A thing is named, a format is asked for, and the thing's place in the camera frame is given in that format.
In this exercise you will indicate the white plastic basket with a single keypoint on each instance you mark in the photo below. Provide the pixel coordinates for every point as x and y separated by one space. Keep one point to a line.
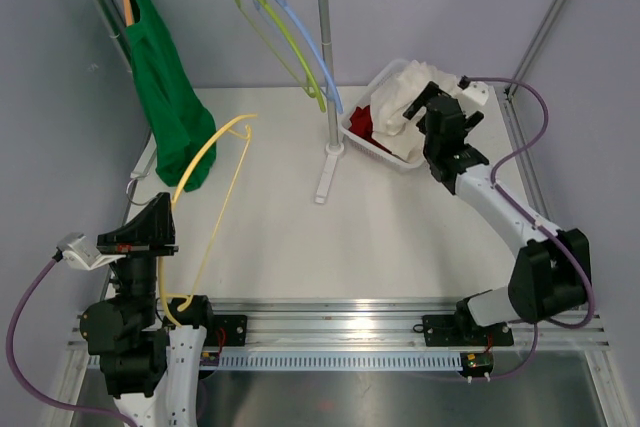
392 68

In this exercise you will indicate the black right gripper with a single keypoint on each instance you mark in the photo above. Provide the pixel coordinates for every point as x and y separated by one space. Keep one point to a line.
422 101

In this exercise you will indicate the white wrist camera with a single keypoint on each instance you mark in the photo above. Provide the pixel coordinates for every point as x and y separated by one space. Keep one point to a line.
80 254
472 93

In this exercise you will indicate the lime green hanger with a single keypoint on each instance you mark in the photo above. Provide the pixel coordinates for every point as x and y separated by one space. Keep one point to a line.
246 8

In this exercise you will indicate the white slotted cable duct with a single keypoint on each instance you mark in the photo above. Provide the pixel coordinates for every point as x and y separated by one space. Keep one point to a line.
333 361

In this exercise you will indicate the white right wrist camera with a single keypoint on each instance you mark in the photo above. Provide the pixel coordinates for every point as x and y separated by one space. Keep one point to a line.
472 93

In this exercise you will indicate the aluminium frame rail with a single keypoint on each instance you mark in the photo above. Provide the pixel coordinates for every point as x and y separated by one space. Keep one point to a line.
370 325

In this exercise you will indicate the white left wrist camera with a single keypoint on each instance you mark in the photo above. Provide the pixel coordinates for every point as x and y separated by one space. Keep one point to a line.
80 254

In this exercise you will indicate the orange hanger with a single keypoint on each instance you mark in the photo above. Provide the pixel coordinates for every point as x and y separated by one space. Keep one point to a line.
128 13

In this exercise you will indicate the silver clothes rack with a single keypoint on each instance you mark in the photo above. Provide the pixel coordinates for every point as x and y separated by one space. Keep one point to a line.
325 72

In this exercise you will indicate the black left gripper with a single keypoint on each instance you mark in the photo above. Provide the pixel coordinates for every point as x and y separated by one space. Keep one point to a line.
145 234

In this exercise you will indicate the red t shirt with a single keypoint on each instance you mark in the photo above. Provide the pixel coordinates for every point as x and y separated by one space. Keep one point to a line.
362 126

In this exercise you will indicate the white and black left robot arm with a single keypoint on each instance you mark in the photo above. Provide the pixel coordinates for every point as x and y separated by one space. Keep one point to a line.
151 373

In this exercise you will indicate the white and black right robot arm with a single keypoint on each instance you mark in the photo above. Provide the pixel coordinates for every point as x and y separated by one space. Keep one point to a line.
552 270

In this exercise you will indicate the aluminium corner post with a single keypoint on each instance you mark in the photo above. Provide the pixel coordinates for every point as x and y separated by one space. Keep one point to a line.
535 46

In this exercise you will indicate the green t shirt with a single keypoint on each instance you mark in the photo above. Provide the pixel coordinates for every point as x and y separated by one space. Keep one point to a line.
180 124

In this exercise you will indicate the light blue plastic hanger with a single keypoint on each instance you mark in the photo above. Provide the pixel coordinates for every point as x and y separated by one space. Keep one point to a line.
309 84

